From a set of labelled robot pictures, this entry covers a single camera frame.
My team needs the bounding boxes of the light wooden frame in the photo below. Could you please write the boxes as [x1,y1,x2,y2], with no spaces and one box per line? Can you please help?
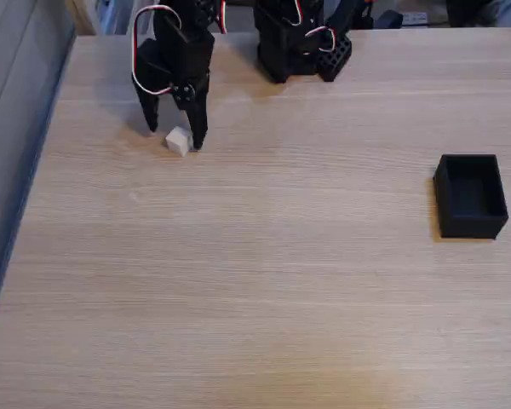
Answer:
[65,0,98,36]

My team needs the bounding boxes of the white and red base cable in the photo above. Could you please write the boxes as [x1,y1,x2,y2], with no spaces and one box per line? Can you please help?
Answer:
[290,0,338,57]

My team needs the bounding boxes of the dark blue object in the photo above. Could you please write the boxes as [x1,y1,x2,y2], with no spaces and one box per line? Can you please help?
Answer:
[373,9,405,29]

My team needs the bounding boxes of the white block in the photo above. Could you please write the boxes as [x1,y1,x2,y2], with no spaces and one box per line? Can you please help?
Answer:
[164,125,194,158]

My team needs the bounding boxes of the white and red gripper cable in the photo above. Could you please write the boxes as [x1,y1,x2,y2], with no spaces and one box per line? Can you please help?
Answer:
[130,4,184,96]

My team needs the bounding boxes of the black open box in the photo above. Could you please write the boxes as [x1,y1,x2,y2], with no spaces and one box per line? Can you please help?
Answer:
[433,153,510,240]

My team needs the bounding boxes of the stack of pale boards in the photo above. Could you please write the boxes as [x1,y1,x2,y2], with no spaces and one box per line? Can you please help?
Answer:
[96,0,157,36]

